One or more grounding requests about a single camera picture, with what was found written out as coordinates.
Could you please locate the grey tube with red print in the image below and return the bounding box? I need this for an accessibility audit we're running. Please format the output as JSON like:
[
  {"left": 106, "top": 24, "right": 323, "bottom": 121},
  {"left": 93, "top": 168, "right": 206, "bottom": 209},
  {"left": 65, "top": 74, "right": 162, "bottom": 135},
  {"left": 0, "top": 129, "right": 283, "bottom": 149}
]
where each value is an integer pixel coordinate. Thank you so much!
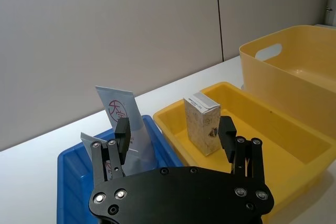
[{"left": 94, "top": 85, "right": 158, "bottom": 176}]

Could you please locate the deep yellow plastic basket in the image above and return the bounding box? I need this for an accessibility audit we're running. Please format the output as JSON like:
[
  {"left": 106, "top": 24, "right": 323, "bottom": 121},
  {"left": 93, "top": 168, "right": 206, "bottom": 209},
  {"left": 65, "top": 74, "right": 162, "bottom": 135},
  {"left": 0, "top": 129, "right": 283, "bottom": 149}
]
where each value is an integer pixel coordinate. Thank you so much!
[{"left": 238, "top": 24, "right": 336, "bottom": 141}]

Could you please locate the shallow yellow plastic tray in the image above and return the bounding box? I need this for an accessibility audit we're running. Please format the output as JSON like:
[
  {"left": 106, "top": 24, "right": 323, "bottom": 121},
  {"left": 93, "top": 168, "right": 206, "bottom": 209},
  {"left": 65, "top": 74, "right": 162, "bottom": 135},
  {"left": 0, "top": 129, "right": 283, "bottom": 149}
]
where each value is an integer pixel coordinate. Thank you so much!
[{"left": 153, "top": 81, "right": 336, "bottom": 216}]

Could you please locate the small beige patterned carton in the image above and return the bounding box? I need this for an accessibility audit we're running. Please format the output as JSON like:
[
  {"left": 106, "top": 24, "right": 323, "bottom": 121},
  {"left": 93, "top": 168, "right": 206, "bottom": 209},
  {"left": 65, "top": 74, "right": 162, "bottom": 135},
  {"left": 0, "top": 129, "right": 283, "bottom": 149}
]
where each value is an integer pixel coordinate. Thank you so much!
[{"left": 183, "top": 92, "right": 221, "bottom": 156}]

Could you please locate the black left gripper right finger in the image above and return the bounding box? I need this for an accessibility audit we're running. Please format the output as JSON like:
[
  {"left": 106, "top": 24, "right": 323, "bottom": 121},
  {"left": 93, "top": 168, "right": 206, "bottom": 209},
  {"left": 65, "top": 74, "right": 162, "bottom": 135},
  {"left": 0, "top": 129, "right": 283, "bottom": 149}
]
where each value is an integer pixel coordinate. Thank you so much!
[{"left": 218, "top": 115, "right": 264, "bottom": 182}]

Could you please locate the blue plastic tray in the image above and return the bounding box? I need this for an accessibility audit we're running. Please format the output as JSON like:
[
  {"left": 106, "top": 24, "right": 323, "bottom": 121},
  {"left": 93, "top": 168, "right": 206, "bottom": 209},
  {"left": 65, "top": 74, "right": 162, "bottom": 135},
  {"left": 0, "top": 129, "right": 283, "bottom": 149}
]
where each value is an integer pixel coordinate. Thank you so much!
[{"left": 57, "top": 114, "right": 184, "bottom": 224}]

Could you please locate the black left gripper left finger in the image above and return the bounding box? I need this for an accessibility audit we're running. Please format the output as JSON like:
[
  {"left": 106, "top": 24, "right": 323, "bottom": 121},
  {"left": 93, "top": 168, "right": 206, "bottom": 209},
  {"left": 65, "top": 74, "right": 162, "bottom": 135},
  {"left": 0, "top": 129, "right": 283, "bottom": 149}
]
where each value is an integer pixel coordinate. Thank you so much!
[{"left": 90, "top": 117, "right": 131, "bottom": 186}]

